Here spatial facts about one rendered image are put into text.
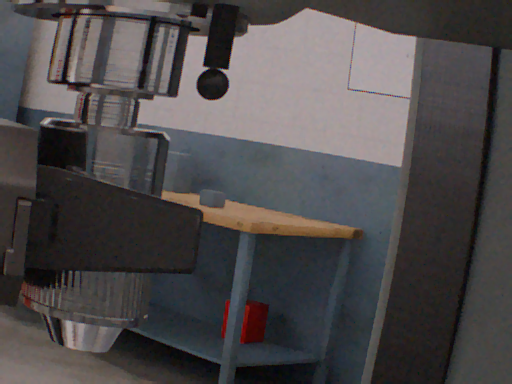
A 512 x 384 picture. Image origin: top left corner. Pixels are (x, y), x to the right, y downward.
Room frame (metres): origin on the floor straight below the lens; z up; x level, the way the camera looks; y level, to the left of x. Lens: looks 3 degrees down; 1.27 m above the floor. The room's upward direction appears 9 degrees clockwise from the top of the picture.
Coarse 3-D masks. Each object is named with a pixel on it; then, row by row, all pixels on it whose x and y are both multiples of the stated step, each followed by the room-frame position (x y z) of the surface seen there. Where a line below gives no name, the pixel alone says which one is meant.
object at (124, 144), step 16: (48, 128) 0.37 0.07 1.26; (64, 128) 0.36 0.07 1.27; (80, 128) 0.36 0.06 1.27; (96, 128) 0.36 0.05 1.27; (112, 128) 0.36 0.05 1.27; (128, 128) 0.38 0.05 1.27; (48, 144) 0.37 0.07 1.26; (64, 144) 0.36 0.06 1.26; (80, 144) 0.36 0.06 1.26; (96, 144) 0.36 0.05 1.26; (112, 144) 0.36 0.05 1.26; (128, 144) 0.36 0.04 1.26; (144, 144) 0.37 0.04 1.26; (160, 144) 0.38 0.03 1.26; (128, 160) 0.37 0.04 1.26; (144, 160) 0.37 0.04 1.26; (160, 160) 0.38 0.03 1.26
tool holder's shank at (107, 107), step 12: (84, 96) 0.38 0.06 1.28; (96, 96) 0.37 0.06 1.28; (108, 96) 0.37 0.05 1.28; (120, 96) 0.37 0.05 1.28; (132, 96) 0.37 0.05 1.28; (144, 96) 0.38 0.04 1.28; (84, 108) 0.38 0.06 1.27; (96, 108) 0.37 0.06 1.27; (108, 108) 0.37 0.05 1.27; (120, 108) 0.38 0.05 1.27; (132, 108) 0.38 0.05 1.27; (84, 120) 0.38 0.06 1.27; (96, 120) 0.37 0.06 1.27; (108, 120) 0.37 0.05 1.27; (120, 120) 0.38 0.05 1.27; (132, 120) 0.38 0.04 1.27
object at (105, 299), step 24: (72, 168) 0.36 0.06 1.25; (96, 168) 0.36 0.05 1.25; (120, 168) 0.36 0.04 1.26; (144, 168) 0.37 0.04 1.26; (144, 192) 0.37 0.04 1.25; (24, 288) 0.37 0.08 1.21; (48, 288) 0.36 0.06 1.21; (72, 288) 0.36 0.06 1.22; (96, 288) 0.36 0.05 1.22; (120, 288) 0.37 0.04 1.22; (144, 288) 0.38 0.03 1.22; (48, 312) 0.36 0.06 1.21; (72, 312) 0.36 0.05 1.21; (96, 312) 0.36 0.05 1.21; (120, 312) 0.37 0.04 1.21; (144, 312) 0.38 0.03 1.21
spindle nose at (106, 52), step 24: (72, 24) 0.37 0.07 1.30; (96, 24) 0.36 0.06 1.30; (120, 24) 0.36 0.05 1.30; (144, 24) 0.36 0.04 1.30; (168, 24) 0.37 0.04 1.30; (72, 48) 0.37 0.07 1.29; (96, 48) 0.36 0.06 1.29; (120, 48) 0.36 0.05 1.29; (144, 48) 0.36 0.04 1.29; (168, 48) 0.37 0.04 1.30; (48, 72) 0.38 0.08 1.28; (72, 72) 0.36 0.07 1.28; (96, 72) 0.36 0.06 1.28; (120, 72) 0.36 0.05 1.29; (144, 72) 0.37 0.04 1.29; (168, 72) 0.37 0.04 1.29; (168, 96) 0.38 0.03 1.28
